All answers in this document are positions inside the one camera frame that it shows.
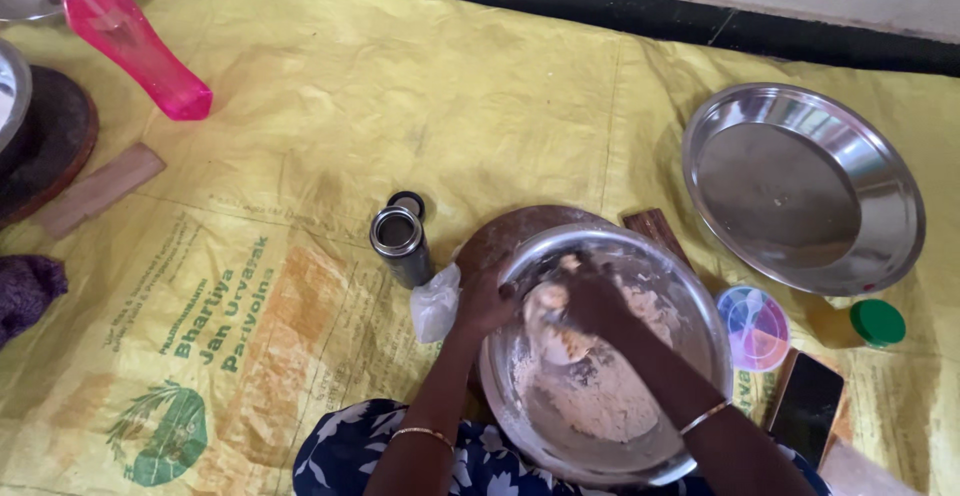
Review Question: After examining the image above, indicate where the round multicolour spice box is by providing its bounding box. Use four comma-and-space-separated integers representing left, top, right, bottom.
714, 285, 792, 374

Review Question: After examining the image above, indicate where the steel flask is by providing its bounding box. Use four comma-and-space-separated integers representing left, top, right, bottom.
369, 206, 435, 290

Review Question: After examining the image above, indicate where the large steel mixing bowl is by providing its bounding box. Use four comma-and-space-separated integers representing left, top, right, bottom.
477, 223, 735, 488

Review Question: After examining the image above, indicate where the black flask lid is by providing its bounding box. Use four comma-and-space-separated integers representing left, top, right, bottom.
385, 190, 427, 222

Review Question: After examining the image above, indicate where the large steel plate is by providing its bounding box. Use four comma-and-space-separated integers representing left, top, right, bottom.
681, 82, 927, 297

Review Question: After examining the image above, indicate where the pink plastic bottle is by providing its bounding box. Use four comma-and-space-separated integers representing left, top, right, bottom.
26, 0, 214, 122

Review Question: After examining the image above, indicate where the pale beige slab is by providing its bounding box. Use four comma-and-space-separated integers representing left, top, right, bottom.
818, 439, 928, 496

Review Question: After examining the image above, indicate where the brown round rolling board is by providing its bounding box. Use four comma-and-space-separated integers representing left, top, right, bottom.
455, 205, 618, 407

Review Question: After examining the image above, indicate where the dark wooden rolling pin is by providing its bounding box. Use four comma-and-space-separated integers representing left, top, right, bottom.
623, 208, 693, 269

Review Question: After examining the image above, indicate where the pale wooden rolling pin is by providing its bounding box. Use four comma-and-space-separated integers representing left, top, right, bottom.
37, 142, 167, 239

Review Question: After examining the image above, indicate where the person's left hand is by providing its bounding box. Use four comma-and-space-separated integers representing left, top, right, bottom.
450, 253, 521, 343

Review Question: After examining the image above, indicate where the black phone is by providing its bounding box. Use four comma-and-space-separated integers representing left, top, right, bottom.
765, 351, 846, 468

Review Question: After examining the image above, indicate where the dark blue floral dress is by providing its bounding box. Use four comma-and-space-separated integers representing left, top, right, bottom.
291, 397, 835, 496

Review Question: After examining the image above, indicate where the yellow printed woven sack mat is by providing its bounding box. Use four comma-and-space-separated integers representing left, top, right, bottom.
0, 0, 960, 496

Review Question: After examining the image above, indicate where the small steel bowl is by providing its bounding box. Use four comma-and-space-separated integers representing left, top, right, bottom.
0, 38, 33, 153

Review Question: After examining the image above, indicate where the white plastic bag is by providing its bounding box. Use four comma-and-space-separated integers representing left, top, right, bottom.
409, 262, 463, 345

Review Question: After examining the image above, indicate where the purple cloth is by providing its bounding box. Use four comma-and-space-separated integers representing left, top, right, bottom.
0, 255, 69, 348

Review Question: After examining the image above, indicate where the dark round wooden board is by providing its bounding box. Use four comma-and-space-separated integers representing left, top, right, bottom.
0, 66, 100, 228

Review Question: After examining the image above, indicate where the thin gold bangle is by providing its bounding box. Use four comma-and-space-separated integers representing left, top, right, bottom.
678, 397, 733, 436
389, 426, 456, 449

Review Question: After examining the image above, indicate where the brown phone cover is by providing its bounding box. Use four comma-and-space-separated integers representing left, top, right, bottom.
762, 346, 857, 474

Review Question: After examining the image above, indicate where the pale flour dough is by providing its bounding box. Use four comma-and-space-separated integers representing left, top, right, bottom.
513, 254, 681, 443

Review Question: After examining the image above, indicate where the oil bottle with green cap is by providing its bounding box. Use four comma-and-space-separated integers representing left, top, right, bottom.
805, 298, 907, 350

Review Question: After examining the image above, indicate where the person's right hand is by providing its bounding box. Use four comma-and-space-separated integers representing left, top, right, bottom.
555, 252, 674, 367

